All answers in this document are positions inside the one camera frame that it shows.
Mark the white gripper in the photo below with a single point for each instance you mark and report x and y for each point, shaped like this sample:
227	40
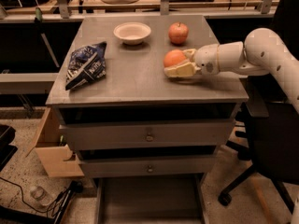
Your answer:
206	59

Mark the orange fruit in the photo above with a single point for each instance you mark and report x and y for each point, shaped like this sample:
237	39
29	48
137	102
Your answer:
173	57

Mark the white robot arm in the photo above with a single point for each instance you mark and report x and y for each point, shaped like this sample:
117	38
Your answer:
261	53

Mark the grey top drawer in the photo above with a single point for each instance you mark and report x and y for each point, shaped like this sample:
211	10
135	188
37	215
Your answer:
147	134

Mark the grey drawer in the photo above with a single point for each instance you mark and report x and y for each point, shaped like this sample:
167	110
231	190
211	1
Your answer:
147	134
171	165
160	199

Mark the grey drawer cabinet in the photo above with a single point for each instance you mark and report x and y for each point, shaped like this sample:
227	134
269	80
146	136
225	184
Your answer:
135	89

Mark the grey middle drawer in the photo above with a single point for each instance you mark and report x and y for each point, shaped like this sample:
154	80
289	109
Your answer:
171	165

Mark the grey bottom drawer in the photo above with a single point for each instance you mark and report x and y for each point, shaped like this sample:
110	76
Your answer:
160	199

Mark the red apple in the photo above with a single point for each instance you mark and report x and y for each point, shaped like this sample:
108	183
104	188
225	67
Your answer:
178	33

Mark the white paper bowl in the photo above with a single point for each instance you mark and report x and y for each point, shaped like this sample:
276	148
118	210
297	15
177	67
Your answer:
132	33

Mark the black office chair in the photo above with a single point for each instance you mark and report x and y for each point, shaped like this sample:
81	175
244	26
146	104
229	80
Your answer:
274	140

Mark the blue chip bag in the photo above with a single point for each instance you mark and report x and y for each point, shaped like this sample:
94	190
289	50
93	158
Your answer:
86	65

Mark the cardboard box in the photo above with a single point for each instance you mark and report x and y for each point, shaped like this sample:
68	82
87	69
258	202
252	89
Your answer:
56	157

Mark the wooden shelf with metal posts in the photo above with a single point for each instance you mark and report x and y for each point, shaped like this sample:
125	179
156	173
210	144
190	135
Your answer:
67	9

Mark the black case on floor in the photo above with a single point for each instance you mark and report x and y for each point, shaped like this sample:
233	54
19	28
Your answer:
7	150

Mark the clear plastic bottle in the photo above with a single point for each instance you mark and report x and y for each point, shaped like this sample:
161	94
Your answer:
40	195

